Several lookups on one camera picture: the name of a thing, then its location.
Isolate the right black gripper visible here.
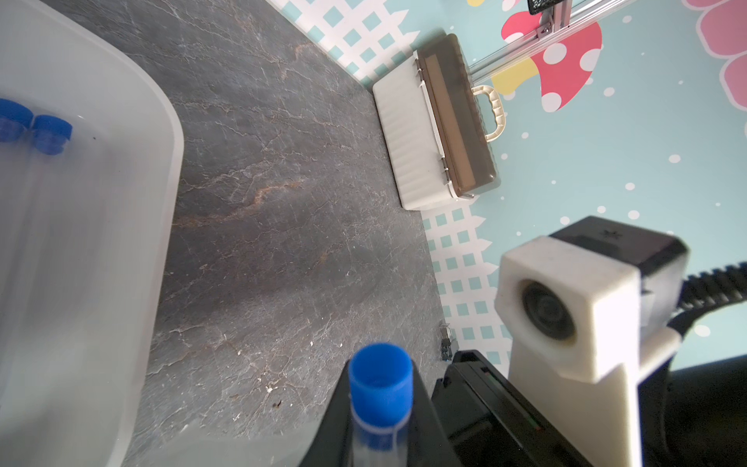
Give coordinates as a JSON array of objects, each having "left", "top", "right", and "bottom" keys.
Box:
[{"left": 431, "top": 350, "right": 589, "bottom": 466}]

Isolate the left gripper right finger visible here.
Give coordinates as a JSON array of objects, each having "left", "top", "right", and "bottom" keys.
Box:
[{"left": 407, "top": 362, "right": 462, "bottom": 466}]

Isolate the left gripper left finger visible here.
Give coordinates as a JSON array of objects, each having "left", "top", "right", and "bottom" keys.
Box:
[{"left": 300, "top": 364, "right": 353, "bottom": 467}]

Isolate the blue capped test tube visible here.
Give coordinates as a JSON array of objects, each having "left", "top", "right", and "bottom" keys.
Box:
[
  {"left": 23, "top": 115, "right": 73, "bottom": 248},
  {"left": 348, "top": 342, "right": 414, "bottom": 466},
  {"left": 1, "top": 98, "right": 34, "bottom": 237}
]

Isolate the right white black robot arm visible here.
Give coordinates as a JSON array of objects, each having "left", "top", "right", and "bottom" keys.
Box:
[{"left": 431, "top": 264, "right": 746, "bottom": 466}]

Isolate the small grey clip object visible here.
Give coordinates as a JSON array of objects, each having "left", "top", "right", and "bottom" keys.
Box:
[{"left": 439, "top": 321, "right": 455, "bottom": 362}]

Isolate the brown lidded storage box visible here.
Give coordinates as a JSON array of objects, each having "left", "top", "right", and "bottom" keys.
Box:
[{"left": 373, "top": 34, "right": 506, "bottom": 211}]

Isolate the white plastic tray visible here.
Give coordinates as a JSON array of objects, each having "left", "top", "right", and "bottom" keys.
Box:
[{"left": 1, "top": 1, "right": 184, "bottom": 466}]

